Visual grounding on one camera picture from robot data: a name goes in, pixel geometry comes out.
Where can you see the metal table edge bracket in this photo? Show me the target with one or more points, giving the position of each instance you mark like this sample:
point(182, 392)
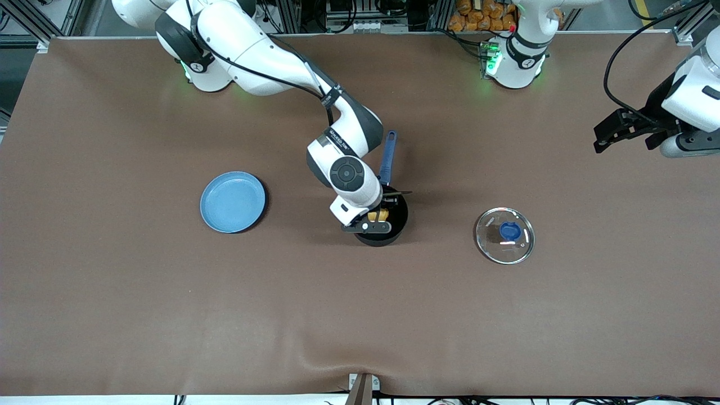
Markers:
point(363, 388)

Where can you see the yellow potato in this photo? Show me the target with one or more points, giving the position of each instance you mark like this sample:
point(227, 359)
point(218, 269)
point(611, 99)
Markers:
point(372, 215)

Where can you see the aluminium corner post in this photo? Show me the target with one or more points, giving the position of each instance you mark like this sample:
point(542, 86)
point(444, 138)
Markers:
point(689, 25)

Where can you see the brown table cover mat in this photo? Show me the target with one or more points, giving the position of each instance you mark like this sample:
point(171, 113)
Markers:
point(360, 315)

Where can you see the blue round plate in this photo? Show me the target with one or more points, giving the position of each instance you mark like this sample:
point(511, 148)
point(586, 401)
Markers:
point(233, 202)

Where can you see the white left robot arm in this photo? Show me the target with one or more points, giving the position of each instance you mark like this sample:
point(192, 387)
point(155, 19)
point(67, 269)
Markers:
point(523, 56)

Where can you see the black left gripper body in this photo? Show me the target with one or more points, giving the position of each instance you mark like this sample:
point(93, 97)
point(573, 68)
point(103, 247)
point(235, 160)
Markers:
point(654, 108)

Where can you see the bag of orange items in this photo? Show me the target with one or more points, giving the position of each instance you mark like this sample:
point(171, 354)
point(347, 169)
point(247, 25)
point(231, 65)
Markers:
point(478, 17)

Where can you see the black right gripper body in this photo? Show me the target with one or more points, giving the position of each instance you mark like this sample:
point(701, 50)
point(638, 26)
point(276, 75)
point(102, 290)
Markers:
point(387, 196)

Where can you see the white terminal block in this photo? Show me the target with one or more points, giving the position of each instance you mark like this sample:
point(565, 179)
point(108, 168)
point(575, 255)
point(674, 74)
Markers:
point(360, 26)

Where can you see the aluminium frame rail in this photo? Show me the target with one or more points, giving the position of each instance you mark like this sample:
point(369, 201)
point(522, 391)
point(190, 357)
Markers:
point(73, 17)

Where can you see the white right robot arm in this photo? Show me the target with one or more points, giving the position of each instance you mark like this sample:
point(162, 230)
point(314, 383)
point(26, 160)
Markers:
point(247, 50)

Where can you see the glass lid blue knob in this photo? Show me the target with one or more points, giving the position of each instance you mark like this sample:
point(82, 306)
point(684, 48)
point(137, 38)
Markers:
point(504, 247)

